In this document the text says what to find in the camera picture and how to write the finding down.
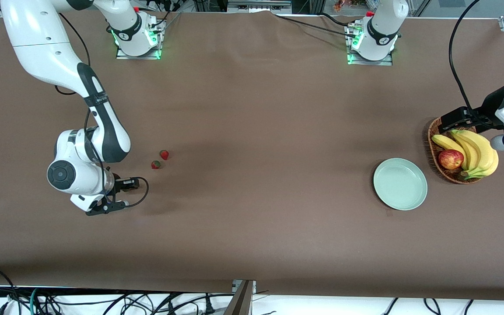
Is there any pale green plate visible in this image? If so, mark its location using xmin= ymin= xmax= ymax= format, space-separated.
xmin=373 ymin=158 xmax=428 ymax=211

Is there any yellow banana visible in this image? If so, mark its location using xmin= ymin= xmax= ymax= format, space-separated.
xmin=450 ymin=129 xmax=482 ymax=173
xmin=453 ymin=130 xmax=499 ymax=180
xmin=431 ymin=134 xmax=469 ymax=170

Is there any red apple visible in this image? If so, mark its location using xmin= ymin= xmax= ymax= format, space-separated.
xmin=438 ymin=149 xmax=465 ymax=170

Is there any brown wicker basket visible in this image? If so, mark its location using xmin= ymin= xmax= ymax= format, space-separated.
xmin=427 ymin=116 xmax=484 ymax=185

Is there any brown table cover sheet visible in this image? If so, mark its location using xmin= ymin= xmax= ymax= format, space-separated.
xmin=0 ymin=8 xmax=504 ymax=302

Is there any grey background device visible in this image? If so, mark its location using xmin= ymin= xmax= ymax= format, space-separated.
xmin=227 ymin=0 xmax=292 ymax=14

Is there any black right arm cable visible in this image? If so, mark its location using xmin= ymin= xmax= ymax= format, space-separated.
xmin=54 ymin=12 xmax=149 ymax=207

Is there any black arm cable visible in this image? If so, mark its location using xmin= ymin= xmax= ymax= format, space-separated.
xmin=54 ymin=12 xmax=149 ymax=207
xmin=449 ymin=0 xmax=480 ymax=115

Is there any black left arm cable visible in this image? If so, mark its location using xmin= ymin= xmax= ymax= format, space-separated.
xmin=449 ymin=0 xmax=480 ymax=115

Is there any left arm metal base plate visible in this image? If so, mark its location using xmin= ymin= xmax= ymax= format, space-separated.
xmin=347 ymin=22 xmax=393 ymax=66

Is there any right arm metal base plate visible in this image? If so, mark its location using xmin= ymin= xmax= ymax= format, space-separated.
xmin=116 ymin=20 xmax=161 ymax=60

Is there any short black table cable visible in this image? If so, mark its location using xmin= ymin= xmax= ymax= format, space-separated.
xmin=320 ymin=12 xmax=354 ymax=27

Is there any aluminium frame profile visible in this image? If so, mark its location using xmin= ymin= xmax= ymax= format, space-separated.
xmin=225 ymin=280 xmax=256 ymax=315

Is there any long black table cable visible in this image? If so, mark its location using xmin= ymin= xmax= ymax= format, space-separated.
xmin=272 ymin=12 xmax=357 ymax=38

